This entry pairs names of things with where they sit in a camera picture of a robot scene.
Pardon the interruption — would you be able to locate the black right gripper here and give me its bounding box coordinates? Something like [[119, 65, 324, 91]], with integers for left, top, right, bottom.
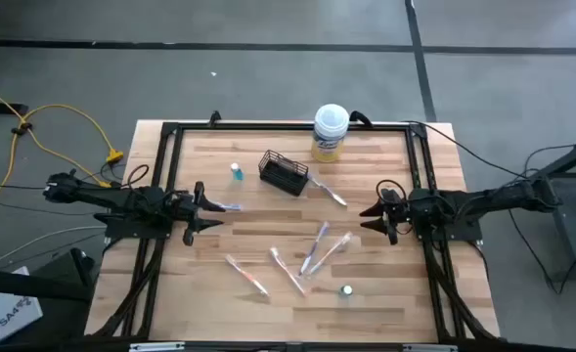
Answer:
[[359, 188, 414, 246]]

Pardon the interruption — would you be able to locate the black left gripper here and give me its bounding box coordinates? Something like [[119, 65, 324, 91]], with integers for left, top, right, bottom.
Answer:
[[172, 181, 227, 247]]

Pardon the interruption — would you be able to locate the orange toothbrush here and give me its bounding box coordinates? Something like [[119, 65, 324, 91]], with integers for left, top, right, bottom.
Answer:
[[269, 246, 307, 297], [308, 231, 354, 276], [224, 253, 271, 298]]

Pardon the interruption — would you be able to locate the yellow Lysol wipes canister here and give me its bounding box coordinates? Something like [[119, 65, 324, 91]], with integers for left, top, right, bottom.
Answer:
[[310, 103, 351, 164]]

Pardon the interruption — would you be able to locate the black stand with bar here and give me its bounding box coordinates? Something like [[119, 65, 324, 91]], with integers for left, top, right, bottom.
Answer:
[[0, 246, 97, 302]]

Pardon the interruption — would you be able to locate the white printed cardboard box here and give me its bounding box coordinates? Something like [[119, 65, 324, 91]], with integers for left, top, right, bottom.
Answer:
[[0, 266, 44, 348]]

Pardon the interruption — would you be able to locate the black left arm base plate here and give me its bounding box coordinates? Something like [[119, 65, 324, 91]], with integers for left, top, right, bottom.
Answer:
[[94, 212, 174, 241]]

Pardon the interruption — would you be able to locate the black wire basket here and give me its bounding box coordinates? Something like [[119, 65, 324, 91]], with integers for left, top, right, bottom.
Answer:
[[257, 149, 311, 198]]

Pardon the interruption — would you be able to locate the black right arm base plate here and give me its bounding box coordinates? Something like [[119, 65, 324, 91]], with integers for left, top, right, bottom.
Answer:
[[414, 214, 484, 244]]

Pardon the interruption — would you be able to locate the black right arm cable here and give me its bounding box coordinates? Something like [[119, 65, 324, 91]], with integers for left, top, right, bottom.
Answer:
[[402, 120, 543, 180]]

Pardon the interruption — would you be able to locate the black aluminium table frame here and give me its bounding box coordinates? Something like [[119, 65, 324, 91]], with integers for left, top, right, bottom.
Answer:
[[86, 119, 502, 343]]

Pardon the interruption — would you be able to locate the grey floor cable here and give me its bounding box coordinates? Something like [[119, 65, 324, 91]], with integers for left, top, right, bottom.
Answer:
[[0, 224, 108, 270]]

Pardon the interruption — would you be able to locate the silver metal bracket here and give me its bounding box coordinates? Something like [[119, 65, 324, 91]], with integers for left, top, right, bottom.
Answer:
[[402, 343, 459, 352], [129, 341, 186, 352]]

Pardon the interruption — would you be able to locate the black floor cable loop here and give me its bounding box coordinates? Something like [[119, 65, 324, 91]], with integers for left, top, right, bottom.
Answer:
[[507, 209, 576, 294]]

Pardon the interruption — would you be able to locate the yellow extension cable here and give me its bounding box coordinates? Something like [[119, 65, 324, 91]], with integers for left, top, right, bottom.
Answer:
[[0, 80, 125, 221]]

